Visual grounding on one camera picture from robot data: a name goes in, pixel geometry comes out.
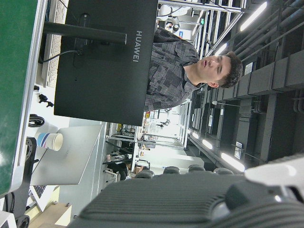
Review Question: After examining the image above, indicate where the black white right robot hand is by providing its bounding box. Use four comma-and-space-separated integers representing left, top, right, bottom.
68, 153, 304, 228

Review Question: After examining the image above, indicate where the silver laptop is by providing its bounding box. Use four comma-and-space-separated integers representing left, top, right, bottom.
30, 124, 104, 186

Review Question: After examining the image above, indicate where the person in patterned shirt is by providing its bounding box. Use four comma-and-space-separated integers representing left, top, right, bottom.
144, 26, 244, 113

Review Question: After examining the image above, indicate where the striped paper cup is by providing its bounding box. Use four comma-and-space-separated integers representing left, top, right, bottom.
35, 132, 64, 152

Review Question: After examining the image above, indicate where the black Huawei monitor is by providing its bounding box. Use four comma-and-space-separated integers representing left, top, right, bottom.
43, 0, 159, 127

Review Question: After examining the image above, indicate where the black robot flange part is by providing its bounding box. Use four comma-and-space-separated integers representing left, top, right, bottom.
13, 136, 40, 216

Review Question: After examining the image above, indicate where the white keyboard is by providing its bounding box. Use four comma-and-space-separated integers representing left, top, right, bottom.
41, 0, 70, 88

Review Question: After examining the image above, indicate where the green conveyor belt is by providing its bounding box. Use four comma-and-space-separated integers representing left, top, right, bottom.
9, 0, 48, 192
0, 0, 39, 196

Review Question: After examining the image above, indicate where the coiled black cable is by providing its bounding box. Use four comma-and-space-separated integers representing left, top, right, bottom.
28, 114, 46, 128

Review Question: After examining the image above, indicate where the black monitor cable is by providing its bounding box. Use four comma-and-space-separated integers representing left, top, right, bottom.
38, 49, 79, 64

